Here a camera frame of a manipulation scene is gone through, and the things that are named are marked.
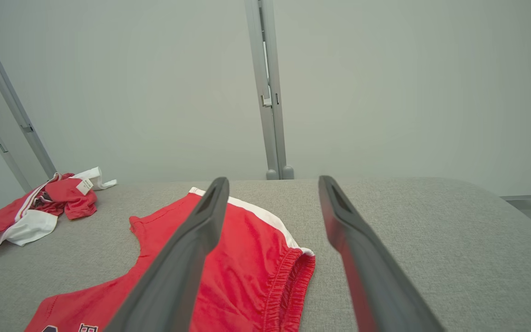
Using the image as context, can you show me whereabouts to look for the red Bulls jersey shirt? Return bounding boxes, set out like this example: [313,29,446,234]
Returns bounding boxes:
[0,167,118,253]

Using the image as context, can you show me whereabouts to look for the red shorts with white stripes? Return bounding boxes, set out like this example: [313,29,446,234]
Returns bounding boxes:
[25,187,316,332]

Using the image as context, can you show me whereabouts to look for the grey partition post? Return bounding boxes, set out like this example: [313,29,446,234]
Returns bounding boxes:
[0,90,33,193]
[260,0,295,180]
[0,5,59,178]
[245,0,279,180]

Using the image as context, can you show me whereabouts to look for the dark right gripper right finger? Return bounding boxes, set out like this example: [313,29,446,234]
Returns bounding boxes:
[319,175,446,332]

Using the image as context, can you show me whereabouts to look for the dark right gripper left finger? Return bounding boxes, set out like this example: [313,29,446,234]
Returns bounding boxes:
[104,177,230,332]

